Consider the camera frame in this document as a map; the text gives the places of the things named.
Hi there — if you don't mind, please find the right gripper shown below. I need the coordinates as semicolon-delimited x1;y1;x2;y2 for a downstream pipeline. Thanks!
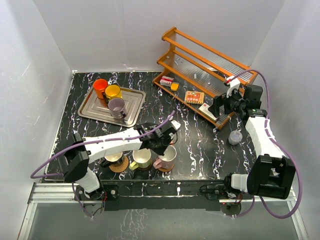
208;86;247;118

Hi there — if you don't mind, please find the pale green cup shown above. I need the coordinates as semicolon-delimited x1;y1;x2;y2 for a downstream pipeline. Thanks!
129;148;152;171

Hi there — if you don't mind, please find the pink cup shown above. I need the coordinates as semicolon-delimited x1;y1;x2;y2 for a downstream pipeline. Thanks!
153;145;177;170

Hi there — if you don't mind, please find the black cup white inside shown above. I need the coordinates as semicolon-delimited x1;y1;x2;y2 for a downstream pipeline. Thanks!
100;152;125;168

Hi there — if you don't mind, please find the woven rattan coaster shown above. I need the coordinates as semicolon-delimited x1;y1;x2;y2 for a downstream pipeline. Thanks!
109;155;130;173

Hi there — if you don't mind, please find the purple cup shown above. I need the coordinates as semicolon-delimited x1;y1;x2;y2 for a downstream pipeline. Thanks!
108;98;127;119

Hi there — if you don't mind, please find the yellow cup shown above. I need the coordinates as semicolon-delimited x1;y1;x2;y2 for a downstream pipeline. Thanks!
104;84;122;100

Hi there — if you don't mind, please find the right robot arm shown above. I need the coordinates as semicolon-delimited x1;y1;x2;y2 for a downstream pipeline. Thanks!
208;81;296;200

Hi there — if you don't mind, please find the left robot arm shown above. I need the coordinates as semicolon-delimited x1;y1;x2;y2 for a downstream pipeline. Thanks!
57;120;181;200

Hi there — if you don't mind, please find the orange-red cup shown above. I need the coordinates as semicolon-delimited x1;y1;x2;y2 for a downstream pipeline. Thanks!
93;78;108;99

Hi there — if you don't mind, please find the white stapler box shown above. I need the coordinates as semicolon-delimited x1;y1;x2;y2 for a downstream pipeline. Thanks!
198;103;219;122

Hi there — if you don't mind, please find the orange spiral notebook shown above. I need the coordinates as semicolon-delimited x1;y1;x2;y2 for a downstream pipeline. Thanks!
184;91;205;105

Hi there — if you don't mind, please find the wooden shelf rack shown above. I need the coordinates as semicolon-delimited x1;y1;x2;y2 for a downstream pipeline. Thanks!
152;27;257;129

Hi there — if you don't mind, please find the small orange box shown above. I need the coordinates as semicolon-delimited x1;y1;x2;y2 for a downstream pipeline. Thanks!
170;82;179;92

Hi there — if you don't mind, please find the red white small box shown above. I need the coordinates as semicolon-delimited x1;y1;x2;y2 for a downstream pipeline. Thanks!
159;76;174;87

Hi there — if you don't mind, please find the metal tray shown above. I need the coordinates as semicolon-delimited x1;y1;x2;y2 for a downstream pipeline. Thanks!
78;87;146;128

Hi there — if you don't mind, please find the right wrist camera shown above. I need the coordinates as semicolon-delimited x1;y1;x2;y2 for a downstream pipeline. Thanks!
224;75;241;98

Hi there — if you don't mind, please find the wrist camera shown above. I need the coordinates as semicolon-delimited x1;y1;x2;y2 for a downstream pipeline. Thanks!
224;75;241;98
170;120;181;131

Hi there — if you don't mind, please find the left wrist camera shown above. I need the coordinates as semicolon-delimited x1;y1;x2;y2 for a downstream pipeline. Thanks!
170;120;181;131

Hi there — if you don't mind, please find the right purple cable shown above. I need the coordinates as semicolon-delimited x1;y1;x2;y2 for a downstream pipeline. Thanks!
224;69;304;220

